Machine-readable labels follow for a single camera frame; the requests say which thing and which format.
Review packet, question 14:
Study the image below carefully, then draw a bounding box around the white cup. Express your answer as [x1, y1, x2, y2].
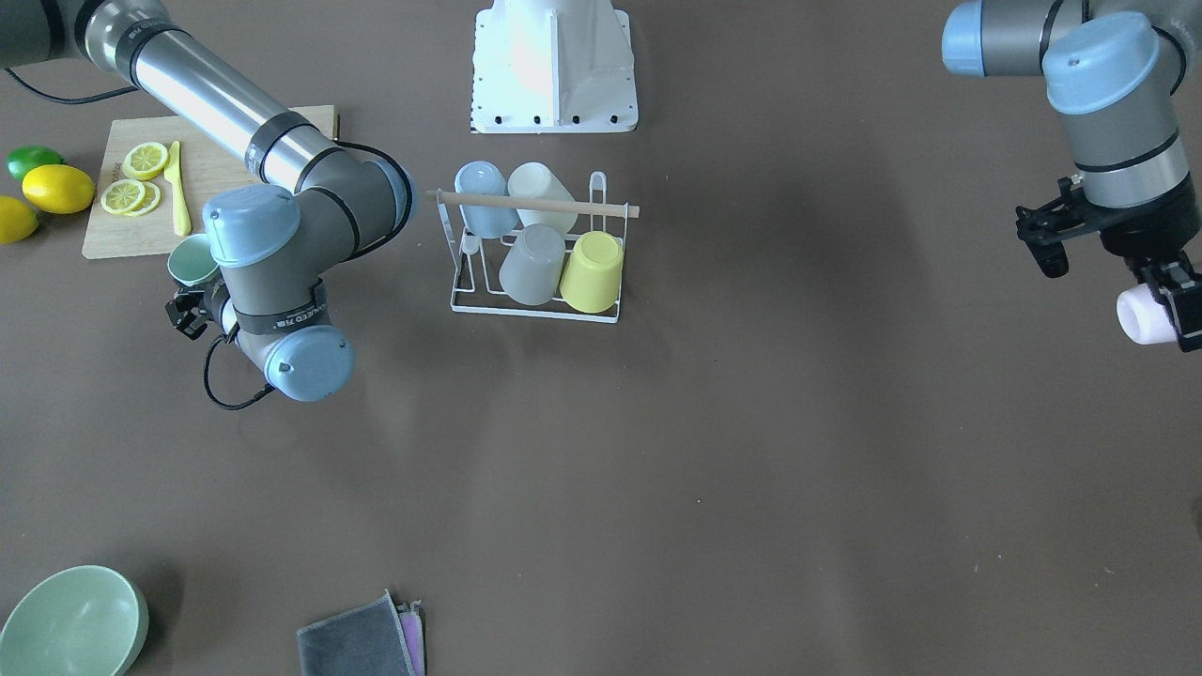
[507, 161, 578, 236]

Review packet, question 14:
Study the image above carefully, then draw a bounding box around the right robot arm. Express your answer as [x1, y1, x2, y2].
[2, 1, 416, 402]

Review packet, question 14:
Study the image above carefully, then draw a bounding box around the yellow plastic knife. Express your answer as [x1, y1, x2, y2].
[163, 140, 194, 237]

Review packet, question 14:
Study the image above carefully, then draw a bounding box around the green lime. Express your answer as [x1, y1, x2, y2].
[6, 146, 65, 180]

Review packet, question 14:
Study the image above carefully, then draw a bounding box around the grey folded cloth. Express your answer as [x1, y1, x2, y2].
[297, 593, 407, 675]

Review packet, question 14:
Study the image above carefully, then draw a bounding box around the yellow lemon lower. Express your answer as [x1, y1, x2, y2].
[0, 195, 38, 245]

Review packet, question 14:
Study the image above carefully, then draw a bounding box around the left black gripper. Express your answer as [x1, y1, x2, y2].
[1016, 176, 1201, 352]

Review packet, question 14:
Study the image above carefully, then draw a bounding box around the white wire cup holder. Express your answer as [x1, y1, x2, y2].
[426, 171, 639, 324]

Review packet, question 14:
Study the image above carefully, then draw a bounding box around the grey cup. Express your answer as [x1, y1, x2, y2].
[500, 223, 565, 306]

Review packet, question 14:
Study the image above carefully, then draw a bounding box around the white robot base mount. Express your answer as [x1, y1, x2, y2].
[470, 1, 639, 134]

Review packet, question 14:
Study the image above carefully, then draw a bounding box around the bamboo cutting board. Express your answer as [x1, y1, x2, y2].
[82, 105, 339, 260]

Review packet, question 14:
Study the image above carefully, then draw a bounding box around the purple cloth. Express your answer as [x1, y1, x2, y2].
[395, 600, 426, 676]

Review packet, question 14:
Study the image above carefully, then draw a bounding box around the green bowl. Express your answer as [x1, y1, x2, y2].
[1, 565, 149, 675]

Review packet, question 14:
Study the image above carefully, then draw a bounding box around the lemon slice upper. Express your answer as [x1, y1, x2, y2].
[120, 142, 169, 180]

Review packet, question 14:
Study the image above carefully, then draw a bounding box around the mint green cup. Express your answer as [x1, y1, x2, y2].
[167, 235, 220, 287]

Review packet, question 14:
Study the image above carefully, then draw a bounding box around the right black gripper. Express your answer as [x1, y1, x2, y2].
[166, 281, 236, 340]

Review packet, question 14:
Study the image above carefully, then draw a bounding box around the yellow lemon upper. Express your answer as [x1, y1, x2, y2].
[22, 165, 96, 214]

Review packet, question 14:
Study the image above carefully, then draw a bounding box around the yellow lemon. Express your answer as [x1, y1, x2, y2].
[0, 195, 38, 245]
[22, 165, 96, 214]

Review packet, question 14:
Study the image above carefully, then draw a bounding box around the light blue cup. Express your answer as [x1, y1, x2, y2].
[456, 160, 519, 239]

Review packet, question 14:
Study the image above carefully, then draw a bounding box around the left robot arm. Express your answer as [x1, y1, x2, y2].
[941, 1, 1200, 352]

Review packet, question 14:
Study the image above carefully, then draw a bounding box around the pink cup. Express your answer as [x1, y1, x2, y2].
[1115, 284, 1178, 346]

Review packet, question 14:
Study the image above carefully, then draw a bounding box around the yellow cup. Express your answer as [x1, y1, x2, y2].
[560, 231, 625, 314]

